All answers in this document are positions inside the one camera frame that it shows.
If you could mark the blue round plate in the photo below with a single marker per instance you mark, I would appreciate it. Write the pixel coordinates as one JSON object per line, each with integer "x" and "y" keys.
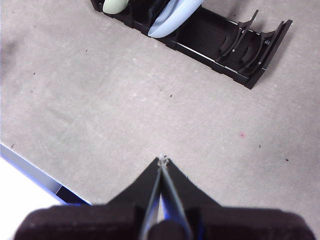
{"x": 172, "y": 20}

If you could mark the grey table edge trim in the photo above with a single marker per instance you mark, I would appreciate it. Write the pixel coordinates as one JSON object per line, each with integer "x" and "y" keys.
{"x": 30, "y": 171}

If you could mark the green round plate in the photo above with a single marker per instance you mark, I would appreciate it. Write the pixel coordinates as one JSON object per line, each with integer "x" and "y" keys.
{"x": 113, "y": 6}

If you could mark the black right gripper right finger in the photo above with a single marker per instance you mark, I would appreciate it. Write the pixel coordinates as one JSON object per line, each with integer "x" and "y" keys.
{"x": 237, "y": 225}

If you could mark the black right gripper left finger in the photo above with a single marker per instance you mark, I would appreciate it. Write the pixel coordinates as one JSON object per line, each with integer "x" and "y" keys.
{"x": 100, "y": 222}

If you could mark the black plastic plate rack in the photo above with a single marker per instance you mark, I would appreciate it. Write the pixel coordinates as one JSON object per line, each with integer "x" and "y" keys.
{"x": 207, "y": 37}

